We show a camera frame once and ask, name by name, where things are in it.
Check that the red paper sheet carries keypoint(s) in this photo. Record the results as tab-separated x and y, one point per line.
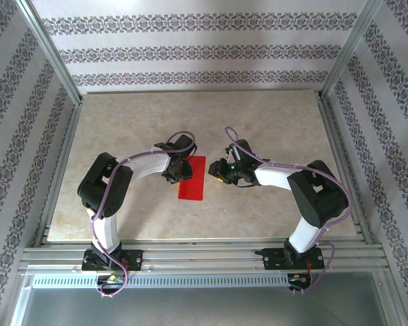
195	183

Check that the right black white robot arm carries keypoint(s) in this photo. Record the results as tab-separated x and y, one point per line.
326	200

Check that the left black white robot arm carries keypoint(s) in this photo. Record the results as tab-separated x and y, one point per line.
102	190

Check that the grey metal sheet tray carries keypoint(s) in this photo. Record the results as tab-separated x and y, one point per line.
204	309

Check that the small circuit board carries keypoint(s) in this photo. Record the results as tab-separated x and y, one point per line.
112	279
297	279

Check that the thin aluminium frame rail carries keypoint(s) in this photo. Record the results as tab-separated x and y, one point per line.
200	92

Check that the long aluminium mounting rail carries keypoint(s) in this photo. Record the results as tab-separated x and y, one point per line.
197	254

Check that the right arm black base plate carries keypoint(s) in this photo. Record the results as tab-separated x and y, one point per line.
272	259

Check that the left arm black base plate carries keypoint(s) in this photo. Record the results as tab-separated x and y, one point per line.
134	259

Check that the aluminium side frame rail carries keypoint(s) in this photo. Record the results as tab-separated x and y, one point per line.
345	169
59	169

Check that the aluminium frame post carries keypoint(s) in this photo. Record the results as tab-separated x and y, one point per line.
349	51
51	51

